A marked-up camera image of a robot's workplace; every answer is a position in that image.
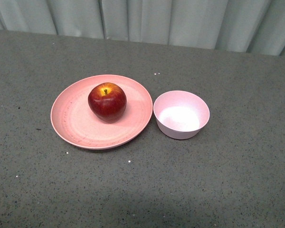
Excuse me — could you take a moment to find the red apple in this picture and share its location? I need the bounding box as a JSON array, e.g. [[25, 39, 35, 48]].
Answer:
[[88, 82, 127, 123]]

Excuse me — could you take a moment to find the pink bowl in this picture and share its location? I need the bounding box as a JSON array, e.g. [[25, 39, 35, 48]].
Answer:
[[153, 90, 210, 140]]

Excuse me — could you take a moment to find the pink plate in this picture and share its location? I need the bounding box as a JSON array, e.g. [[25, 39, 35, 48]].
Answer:
[[50, 75, 153, 150]]

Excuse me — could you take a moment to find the white curtain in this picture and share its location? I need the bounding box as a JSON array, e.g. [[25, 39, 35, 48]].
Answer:
[[0, 0, 285, 56]]

